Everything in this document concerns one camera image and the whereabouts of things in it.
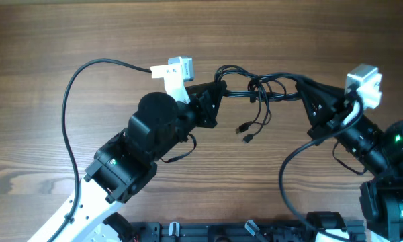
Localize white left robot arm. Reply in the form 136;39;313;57
31;81;226;241

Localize black usb cables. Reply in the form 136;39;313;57
214;64;310;144

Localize black left camera cable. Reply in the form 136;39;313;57
48;58;152;242

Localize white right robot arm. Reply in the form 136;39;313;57
296;82;403;241

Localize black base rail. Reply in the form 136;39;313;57
120;220;367;242

